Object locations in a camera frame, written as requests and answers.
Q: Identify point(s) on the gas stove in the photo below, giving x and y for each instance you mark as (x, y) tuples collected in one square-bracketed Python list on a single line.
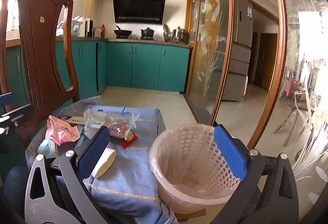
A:
[(135, 38)]

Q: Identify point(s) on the person's leg in jeans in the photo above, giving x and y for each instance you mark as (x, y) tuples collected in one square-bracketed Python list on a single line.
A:
[(15, 188)]

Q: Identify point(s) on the white dish rack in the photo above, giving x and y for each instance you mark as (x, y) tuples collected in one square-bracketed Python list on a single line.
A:
[(74, 28)]

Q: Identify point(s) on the brown bottle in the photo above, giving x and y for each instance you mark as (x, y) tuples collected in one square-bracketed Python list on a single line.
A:
[(102, 31)]

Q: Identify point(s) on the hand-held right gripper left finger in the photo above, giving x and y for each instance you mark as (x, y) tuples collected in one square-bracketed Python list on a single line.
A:
[(94, 149)]

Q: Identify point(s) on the blue striped cloth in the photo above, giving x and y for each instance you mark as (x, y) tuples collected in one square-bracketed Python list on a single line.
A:
[(133, 170)]

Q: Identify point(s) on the carved wooden chair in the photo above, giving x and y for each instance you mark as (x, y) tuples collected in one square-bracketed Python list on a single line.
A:
[(38, 47)]

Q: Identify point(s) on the red foil wrapper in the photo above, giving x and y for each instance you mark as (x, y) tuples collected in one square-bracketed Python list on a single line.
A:
[(129, 140)]

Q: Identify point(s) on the silver refrigerator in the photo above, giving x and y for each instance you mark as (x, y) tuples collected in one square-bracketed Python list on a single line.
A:
[(242, 34)]

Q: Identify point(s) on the wooden stool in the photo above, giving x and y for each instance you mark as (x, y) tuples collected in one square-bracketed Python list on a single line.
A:
[(294, 108)]

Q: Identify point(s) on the black cooking pot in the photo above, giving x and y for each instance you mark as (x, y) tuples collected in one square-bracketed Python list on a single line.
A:
[(147, 33)]

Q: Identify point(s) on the black range hood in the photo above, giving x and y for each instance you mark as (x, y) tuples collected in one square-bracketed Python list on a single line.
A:
[(138, 7)]

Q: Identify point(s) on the light blue crumpled wrapper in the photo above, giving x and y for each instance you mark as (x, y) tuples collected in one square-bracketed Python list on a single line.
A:
[(46, 148)]

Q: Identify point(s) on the white paper cup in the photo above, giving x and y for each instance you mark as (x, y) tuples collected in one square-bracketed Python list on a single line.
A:
[(106, 162)]

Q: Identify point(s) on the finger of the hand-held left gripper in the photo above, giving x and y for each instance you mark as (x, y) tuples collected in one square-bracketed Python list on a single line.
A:
[(6, 101), (15, 113)]

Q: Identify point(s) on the brown wooden door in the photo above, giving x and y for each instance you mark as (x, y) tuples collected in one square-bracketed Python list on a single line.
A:
[(266, 60)]

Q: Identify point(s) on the teal lower cabinets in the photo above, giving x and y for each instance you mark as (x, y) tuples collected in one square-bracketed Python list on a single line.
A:
[(146, 65)]

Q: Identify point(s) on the clear plastic snack bag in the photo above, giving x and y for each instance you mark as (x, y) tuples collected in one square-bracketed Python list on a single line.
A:
[(102, 119)]

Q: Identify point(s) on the white kettle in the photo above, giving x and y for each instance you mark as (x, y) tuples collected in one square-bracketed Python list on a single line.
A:
[(83, 26)]

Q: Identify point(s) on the pink plastic chair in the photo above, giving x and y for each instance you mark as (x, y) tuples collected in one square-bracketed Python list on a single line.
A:
[(290, 87)]

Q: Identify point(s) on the steel stock pot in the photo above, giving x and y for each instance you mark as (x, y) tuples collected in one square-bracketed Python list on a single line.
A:
[(179, 35)]

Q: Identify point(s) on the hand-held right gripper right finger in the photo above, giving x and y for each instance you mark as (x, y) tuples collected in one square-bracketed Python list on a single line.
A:
[(229, 152)]

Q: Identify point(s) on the steel pot lid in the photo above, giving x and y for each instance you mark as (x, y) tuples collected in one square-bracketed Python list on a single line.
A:
[(166, 33)]

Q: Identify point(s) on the pink plastic bag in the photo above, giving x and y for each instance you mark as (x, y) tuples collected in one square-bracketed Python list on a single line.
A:
[(61, 131)]

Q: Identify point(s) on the black wok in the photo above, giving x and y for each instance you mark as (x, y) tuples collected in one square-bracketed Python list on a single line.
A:
[(123, 32)]

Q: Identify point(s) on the etched glass sliding door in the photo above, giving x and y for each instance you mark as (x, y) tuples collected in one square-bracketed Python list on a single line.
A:
[(302, 60), (210, 47)]

